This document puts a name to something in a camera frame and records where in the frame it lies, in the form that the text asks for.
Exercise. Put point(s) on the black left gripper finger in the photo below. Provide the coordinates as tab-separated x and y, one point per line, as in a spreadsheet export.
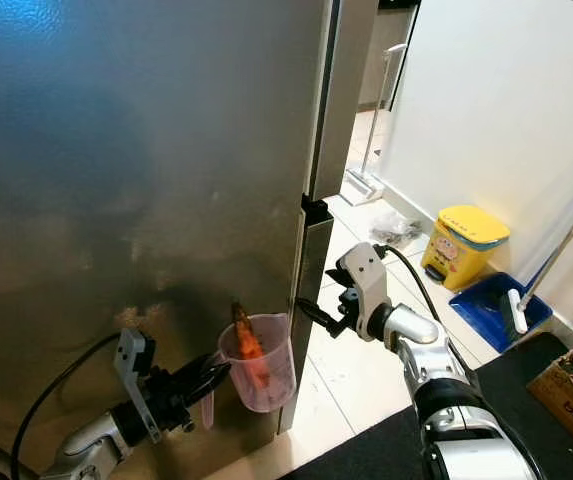
208	370
212	394

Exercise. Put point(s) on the orange brown sweet potato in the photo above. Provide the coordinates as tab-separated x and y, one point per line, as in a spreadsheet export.
248	345

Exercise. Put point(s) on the clear purple measuring cup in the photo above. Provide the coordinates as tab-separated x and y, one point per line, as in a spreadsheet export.
271	380

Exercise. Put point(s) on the stainless steel fridge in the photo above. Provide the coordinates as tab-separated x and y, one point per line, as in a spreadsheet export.
176	150

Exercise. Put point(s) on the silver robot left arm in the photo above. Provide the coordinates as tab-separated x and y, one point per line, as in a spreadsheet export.
91	445

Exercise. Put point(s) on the crumpled clear plastic bag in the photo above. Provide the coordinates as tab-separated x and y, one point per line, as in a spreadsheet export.
398	228

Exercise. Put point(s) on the white floor sweeper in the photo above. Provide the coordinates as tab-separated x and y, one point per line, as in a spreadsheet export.
361	185

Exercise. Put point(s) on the yellow pedal bin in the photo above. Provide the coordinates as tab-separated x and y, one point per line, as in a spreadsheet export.
466	250

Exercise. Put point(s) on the blue dustpan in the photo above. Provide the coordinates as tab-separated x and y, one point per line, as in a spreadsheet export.
481	310

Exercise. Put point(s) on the black floor mat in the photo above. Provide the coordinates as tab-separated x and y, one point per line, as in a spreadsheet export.
346	450

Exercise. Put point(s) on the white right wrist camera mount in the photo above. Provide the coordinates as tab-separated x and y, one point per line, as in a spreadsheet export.
364	272

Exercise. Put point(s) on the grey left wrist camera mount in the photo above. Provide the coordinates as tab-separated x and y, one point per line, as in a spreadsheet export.
131	360

